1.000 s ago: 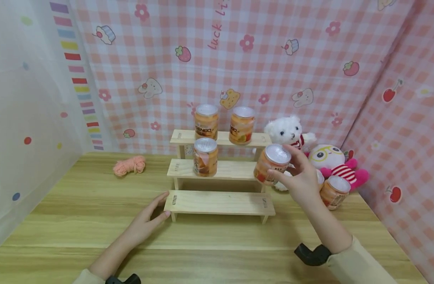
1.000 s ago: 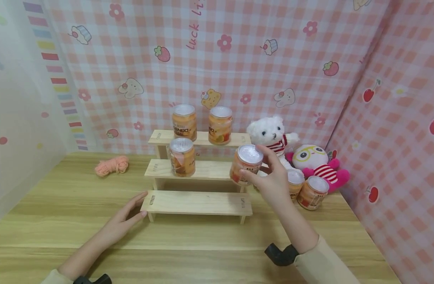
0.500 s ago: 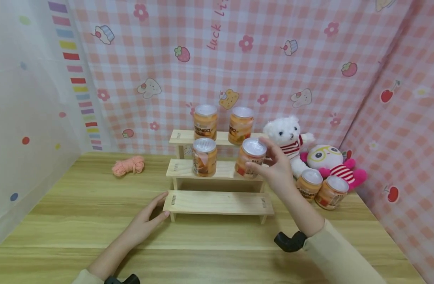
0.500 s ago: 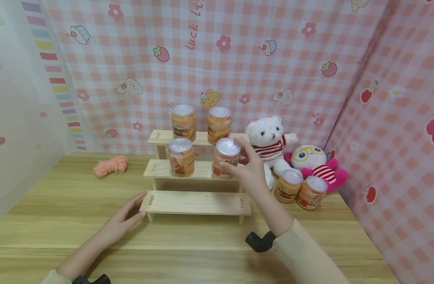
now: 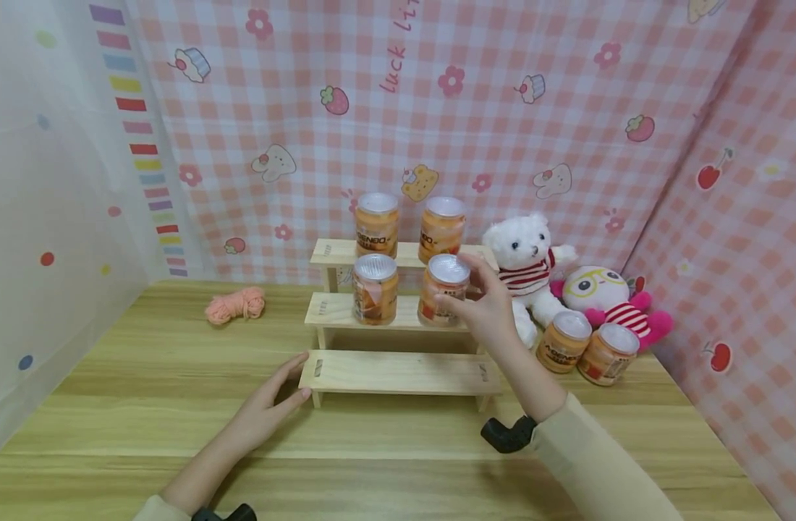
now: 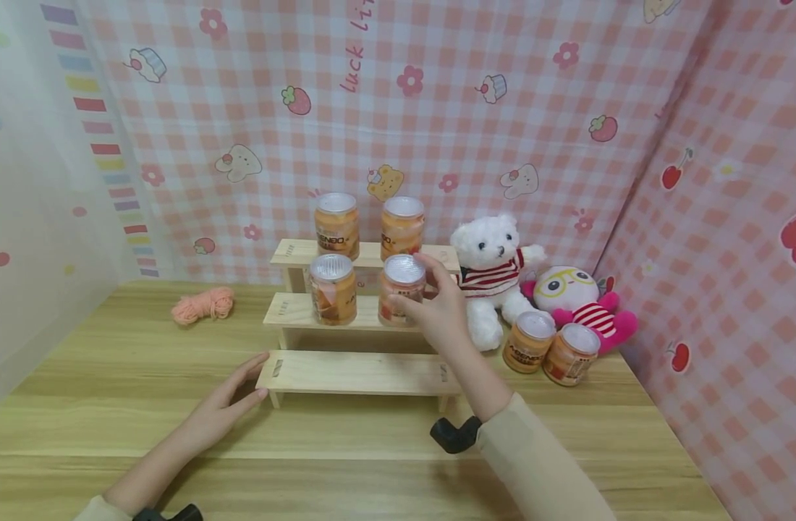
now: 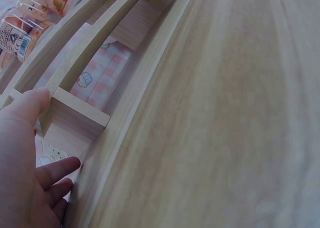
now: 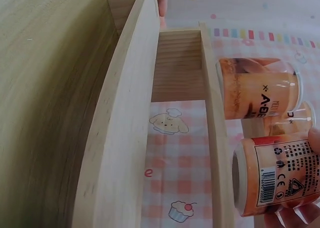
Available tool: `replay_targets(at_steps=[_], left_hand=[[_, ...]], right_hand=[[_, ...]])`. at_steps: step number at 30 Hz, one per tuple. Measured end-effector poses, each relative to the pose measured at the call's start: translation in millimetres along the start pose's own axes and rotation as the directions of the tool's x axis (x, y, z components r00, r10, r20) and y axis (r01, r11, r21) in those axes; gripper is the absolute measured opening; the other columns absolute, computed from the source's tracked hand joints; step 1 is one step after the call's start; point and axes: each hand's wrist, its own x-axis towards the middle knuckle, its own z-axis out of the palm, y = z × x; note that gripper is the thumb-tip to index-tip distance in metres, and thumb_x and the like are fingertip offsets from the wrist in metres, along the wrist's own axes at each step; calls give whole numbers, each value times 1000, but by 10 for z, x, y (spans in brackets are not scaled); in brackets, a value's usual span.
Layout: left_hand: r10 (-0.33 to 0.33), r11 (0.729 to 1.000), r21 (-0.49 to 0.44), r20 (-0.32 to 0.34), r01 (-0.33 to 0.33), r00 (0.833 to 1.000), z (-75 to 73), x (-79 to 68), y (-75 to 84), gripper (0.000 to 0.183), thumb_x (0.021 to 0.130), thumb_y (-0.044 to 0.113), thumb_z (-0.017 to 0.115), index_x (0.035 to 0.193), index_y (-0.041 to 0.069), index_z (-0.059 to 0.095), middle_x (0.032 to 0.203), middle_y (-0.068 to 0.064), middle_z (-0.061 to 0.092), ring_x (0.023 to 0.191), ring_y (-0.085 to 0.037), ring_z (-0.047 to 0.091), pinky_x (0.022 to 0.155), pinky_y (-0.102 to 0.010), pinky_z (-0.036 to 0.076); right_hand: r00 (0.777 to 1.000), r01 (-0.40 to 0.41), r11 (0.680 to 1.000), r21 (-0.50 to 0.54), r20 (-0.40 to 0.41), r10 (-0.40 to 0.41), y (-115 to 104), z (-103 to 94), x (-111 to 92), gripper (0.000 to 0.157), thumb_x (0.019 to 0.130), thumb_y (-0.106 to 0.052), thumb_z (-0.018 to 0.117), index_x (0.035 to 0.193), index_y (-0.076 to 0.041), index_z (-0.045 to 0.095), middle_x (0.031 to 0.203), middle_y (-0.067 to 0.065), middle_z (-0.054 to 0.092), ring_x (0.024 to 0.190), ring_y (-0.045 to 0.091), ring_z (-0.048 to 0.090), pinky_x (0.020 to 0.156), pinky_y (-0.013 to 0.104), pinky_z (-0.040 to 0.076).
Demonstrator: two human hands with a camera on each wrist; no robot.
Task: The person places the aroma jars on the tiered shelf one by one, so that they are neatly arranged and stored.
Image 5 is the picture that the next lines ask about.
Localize person's right hand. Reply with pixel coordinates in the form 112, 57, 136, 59
433, 252, 526, 359

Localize person's left hand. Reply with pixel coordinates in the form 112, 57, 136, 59
225, 352, 313, 453

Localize orange jar with clear lid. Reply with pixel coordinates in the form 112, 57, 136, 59
576, 323, 641, 387
535, 310, 593, 375
418, 196, 467, 266
354, 192, 400, 259
352, 253, 399, 326
417, 253, 471, 328

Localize wooden three-tier step shelf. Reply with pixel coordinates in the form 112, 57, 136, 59
298, 237, 504, 413

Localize person's left forearm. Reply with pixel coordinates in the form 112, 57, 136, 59
134, 431, 259, 521

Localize person's right forearm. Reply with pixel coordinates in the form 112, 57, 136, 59
496, 344, 685, 521

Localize white teddy bear striped shirt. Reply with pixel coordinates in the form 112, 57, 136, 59
481, 212, 579, 350

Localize pink yarn bundle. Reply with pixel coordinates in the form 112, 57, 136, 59
204, 287, 267, 326

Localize black wrist band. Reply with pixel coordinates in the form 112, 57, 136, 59
190, 503, 258, 521
480, 415, 539, 454

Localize white pink plush doll glasses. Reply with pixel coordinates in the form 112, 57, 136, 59
550, 266, 675, 353

